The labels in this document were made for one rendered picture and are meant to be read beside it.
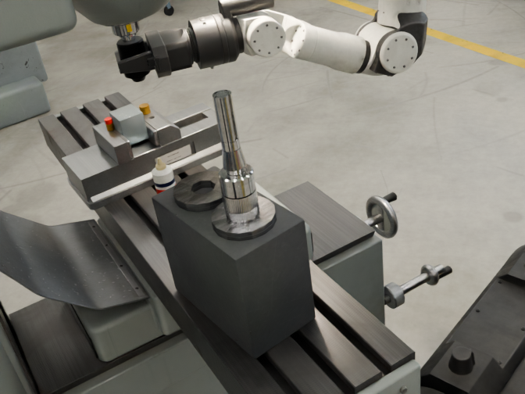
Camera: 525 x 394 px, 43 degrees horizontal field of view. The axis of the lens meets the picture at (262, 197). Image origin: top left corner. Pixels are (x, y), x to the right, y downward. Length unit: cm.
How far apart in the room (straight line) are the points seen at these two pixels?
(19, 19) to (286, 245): 49
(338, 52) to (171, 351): 66
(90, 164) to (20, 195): 208
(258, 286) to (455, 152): 238
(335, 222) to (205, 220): 65
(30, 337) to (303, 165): 198
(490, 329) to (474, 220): 132
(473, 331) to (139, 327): 69
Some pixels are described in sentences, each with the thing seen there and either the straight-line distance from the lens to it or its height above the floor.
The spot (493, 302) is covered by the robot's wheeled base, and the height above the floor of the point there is 59.
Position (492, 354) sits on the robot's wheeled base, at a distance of 145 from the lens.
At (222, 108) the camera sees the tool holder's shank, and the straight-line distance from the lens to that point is 82.
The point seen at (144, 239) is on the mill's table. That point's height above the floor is 93.
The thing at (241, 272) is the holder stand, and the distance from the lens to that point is 87.
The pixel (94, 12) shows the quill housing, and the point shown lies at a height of 134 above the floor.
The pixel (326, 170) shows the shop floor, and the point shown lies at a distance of 311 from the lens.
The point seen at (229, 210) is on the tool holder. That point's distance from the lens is 89.
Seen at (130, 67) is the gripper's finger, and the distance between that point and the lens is 118.
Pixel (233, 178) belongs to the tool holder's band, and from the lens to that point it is 86.
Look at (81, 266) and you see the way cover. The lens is 133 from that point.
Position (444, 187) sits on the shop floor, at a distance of 297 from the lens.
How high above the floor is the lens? 165
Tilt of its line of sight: 34 degrees down
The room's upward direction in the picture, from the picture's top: 9 degrees counter-clockwise
